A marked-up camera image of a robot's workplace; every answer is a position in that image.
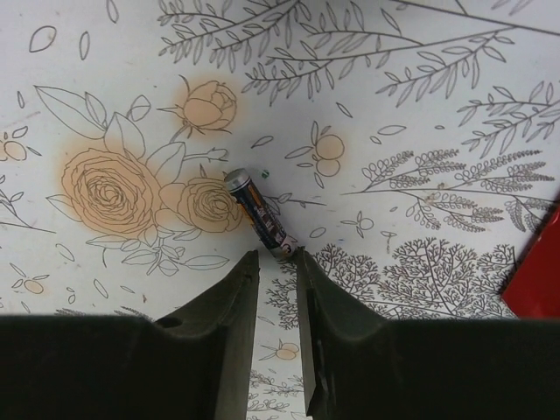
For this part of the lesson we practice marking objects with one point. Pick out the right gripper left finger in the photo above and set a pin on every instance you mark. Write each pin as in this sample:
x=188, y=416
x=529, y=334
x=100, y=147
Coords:
x=193, y=363

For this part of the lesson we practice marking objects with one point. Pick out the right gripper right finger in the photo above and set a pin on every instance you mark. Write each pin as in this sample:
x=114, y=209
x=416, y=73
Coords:
x=359, y=365

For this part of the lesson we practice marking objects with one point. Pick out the red toothpaste box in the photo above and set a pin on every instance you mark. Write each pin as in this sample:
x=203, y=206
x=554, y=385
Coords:
x=533, y=292

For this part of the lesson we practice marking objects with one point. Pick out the black orange battery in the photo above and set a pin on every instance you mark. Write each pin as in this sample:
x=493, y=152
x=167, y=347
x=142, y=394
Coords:
x=266, y=225

